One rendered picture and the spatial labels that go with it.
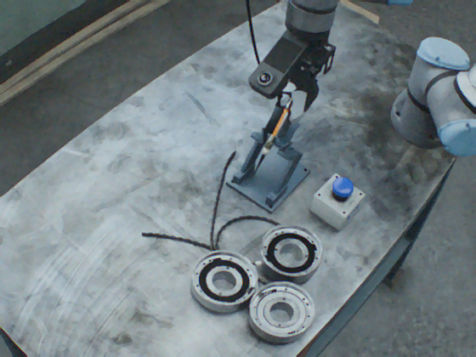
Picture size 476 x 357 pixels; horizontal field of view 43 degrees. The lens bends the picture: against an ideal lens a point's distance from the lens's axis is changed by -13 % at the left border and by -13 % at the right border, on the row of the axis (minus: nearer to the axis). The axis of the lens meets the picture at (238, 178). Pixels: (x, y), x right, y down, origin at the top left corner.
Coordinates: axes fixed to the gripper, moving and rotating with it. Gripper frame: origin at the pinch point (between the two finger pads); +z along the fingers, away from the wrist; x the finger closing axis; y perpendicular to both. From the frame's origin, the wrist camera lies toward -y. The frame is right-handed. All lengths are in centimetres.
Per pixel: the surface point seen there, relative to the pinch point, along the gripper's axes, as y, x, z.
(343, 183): 2.0, -13.3, 8.7
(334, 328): 12, -23, 72
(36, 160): 11, 96, 96
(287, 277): -17.5, -15.6, 12.8
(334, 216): -1.7, -14.8, 13.2
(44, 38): 56, 145, 92
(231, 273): -22.4, -8.0, 13.4
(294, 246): -11.0, -12.7, 14.2
